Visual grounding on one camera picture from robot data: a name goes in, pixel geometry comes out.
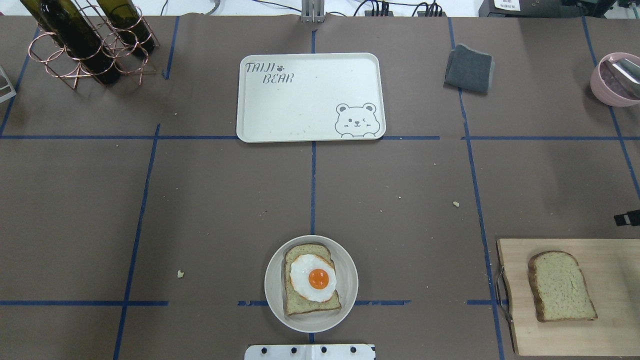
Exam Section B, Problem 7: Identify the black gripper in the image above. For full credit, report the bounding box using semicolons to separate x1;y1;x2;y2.
614;209;640;227

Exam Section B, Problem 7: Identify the bread slice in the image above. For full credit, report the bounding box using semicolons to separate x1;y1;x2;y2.
527;250;599;323
283;243;342;316

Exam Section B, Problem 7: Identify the cream bear serving tray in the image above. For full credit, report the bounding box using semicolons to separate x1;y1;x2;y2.
236;52;387;143

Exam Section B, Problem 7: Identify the wooden cutting board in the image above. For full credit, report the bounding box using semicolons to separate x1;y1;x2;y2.
497;238;640;357

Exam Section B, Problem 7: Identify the pink bowl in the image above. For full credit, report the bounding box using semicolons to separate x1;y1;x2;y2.
590;52;640;107

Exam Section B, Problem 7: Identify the metal scoop spatula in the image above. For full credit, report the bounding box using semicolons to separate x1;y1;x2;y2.
605;58;640;98

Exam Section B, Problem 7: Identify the folded grey cloth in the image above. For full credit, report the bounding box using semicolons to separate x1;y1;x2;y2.
443;43;495;94

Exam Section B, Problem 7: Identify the fried egg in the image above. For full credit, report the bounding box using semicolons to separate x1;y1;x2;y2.
288;254;338;303

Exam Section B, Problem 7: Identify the white round plate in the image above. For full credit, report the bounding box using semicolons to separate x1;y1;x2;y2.
263;235;359;333

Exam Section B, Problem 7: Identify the dark green wine bottle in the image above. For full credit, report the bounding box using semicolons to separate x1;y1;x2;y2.
21;0;121;85

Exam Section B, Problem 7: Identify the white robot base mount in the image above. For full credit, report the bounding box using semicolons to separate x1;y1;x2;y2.
244;343;377;360

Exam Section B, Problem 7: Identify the aluminium frame post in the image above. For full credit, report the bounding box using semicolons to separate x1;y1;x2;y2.
301;0;326;24

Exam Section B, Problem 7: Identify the copper wire bottle rack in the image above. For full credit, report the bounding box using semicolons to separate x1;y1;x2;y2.
28;0;160;90

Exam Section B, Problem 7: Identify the white wire dish rack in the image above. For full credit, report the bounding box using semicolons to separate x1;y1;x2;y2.
0;66;18;103

